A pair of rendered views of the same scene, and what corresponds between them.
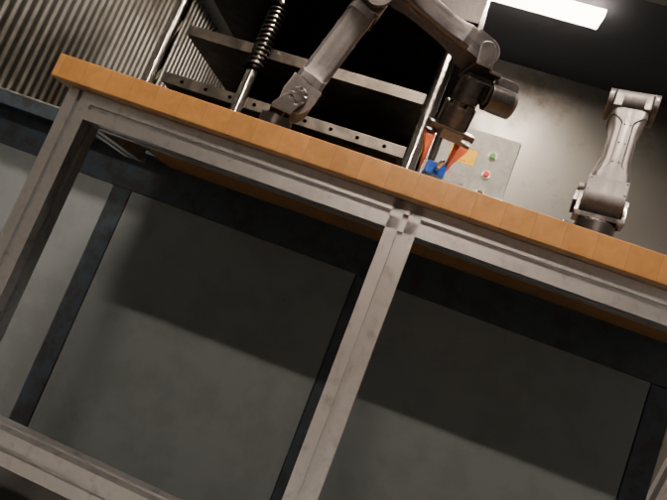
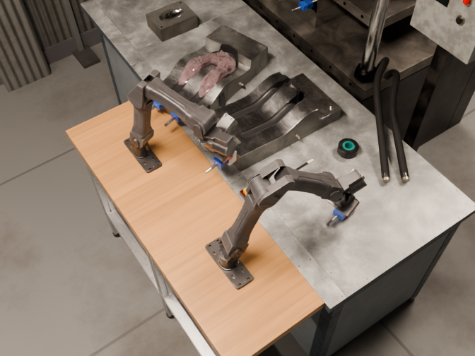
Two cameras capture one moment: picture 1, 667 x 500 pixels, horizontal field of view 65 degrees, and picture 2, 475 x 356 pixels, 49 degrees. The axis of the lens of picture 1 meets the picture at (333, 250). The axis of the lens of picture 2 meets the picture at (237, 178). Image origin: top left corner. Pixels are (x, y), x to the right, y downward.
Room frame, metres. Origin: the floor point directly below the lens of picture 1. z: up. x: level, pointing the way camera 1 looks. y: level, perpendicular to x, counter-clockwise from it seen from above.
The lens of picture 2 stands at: (0.32, -1.05, 2.41)
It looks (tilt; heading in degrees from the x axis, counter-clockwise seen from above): 53 degrees down; 47
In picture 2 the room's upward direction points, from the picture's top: 2 degrees counter-clockwise
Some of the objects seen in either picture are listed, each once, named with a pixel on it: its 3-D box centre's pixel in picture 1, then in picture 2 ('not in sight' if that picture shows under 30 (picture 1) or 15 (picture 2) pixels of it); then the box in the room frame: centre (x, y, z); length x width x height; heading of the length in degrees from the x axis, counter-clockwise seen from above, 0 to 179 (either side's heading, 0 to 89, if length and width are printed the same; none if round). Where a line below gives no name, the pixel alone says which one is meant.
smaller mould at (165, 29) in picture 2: not in sight; (172, 20); (1.57, 0.73, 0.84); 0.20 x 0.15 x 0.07; 169
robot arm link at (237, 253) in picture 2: (598, 209); (230, 246); (0.88, -0.40, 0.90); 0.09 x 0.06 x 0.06; 67
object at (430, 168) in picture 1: (434, 170); (218, 162); (1.08, -0.14, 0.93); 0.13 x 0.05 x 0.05; 3
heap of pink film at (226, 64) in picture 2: not in sight; (208, 67); (1.42, 0.29, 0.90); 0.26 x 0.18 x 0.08; 7
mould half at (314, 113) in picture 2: not in sight; (273, 113); (1.44, -0.07, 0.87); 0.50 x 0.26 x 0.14; 169
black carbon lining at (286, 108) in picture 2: not in sight; (268, 104); (1.43, -0.06, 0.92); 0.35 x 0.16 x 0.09; 169
